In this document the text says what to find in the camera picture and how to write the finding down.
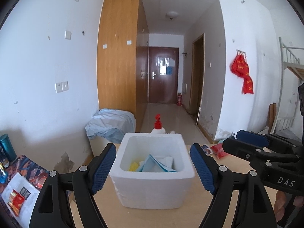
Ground metal bunk bed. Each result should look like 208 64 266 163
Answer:
271 37 304 137

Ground colourful printed cloth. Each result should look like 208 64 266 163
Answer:
0 154 51 195

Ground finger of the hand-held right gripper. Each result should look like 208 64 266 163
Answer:
222 137 298 166
236 130 302 155

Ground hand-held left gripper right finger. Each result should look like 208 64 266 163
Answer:
189 143 278 228

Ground person's right hand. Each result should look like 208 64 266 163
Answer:
275 191 295 222

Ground leaning wooden board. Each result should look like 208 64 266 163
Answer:
268 103 277 133

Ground red wet wipes packet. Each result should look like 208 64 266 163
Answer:
210 144 228 159

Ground red hanging bags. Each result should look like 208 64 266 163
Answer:
230 54 254 95

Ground orange red packet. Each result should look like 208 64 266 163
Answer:
7 189 26 211

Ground blue face mask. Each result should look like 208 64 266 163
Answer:
137 154 177 173

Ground double wall outlet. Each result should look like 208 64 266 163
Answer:
55 81 69 93

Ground teal bottle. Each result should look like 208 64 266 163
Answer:
0 134 17 162

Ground white low cabinet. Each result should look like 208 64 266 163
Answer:
90 135 124 158

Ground white foam box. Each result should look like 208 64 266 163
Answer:
109 132 196 210

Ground wooden wardrobe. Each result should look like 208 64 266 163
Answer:
97 0 150 129

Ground red-capped spray bottle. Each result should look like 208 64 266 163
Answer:
150 114 166 134

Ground brown entrance door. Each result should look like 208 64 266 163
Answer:
148 47 179 104

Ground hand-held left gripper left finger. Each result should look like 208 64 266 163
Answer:
29 143 117 228

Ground brown side door frame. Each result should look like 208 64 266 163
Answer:
189 34 205 125

